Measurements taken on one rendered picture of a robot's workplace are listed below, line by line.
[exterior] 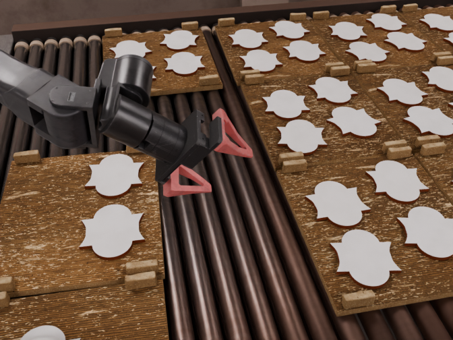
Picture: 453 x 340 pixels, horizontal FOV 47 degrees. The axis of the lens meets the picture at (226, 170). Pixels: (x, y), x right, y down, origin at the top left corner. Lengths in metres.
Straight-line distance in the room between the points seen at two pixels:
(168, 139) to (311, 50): 1.14
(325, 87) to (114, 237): 0.79
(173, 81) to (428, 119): 0.74
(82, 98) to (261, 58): 1.09
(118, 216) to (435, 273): 0.65
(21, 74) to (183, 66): 0.98
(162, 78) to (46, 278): 0.78
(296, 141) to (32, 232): 0.66
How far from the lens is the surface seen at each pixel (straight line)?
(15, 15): 3.78
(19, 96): 0.71
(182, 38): 1.83
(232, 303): 1.00
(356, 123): 1.43
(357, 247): 1.08
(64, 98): 0.68
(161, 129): 0.69
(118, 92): 0.71
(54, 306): 1.02
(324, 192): 1.19
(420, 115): 1.51
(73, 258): 1.09
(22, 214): 1.21
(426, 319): 1.05
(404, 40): 1.91
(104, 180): 1.23
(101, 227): 1.12
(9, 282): 1.05
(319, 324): 0.99
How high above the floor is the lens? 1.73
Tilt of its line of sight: 40 degrees down
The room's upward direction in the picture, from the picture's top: straight up
